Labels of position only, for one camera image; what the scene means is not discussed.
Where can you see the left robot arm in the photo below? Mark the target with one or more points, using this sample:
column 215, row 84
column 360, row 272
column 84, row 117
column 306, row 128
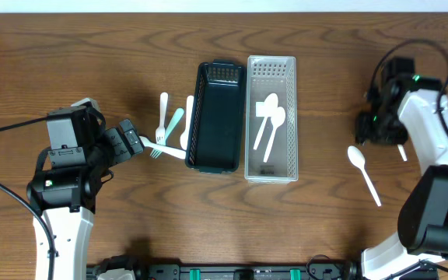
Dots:
column 63, row 191

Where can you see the white plastic fork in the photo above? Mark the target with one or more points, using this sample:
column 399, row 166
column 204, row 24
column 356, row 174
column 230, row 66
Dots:
column 178, row 153
column 161, row 130

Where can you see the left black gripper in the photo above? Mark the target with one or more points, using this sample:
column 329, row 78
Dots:
column 120, row 152

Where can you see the black plastic basket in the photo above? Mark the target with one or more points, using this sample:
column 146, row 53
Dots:
column 217, row 117

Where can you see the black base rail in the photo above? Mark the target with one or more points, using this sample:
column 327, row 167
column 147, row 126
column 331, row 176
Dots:
column 125, row 267

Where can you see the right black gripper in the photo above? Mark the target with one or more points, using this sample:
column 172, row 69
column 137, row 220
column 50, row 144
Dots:
column 360, row 130

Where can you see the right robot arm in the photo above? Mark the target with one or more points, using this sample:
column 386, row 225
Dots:
column 404, row 108

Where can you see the teal plastic fork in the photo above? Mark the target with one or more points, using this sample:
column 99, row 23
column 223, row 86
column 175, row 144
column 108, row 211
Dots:
column 178, row 114

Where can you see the clear plastic basket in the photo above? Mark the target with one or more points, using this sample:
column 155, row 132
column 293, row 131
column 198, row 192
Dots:
column 265, row 75

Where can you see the white plastic spoon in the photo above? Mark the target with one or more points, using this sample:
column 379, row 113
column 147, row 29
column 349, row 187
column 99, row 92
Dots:
column 358, row 160
column 402, row 152
column 188, row 114
column 277, row 119
column 265, row 109

